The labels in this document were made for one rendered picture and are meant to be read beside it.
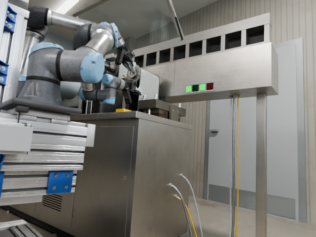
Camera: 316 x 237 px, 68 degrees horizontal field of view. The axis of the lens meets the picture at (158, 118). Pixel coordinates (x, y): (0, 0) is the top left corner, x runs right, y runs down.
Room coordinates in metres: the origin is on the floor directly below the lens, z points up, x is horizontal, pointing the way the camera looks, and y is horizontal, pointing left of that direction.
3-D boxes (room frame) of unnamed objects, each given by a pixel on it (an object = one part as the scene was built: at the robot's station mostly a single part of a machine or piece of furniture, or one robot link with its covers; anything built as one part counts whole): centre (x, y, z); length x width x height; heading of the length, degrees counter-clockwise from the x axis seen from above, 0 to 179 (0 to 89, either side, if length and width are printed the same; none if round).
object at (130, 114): (2.31, 0.94, 0.88); 2.52 x 0.66 x 0.04; 53
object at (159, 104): (1.74, -0.04, 1.00); 0.40 x 0.16 x 0.06; 143
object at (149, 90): (1.78, 0.08, 1.11); 0.23 x 0.01 x 0.18; 143
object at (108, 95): (1.46, 0.34, 1.01); 0.11 x 0.08 x 0.11; 92
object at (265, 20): (2.40, 0.50, 1.55); 3.08 x 0.08 x 0.23; 53
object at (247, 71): (2.46, 0.46, 1.29); 3.10 x 0.28 x 0.30; 53
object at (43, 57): (0.85, 0.43, 0.98); 0.13 x 0.12 x 0.14; 92
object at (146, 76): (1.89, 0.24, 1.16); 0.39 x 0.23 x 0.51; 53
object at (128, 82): (1.59, 0.22, 1.12); 0.12 x 0.08 x 0.09; 143
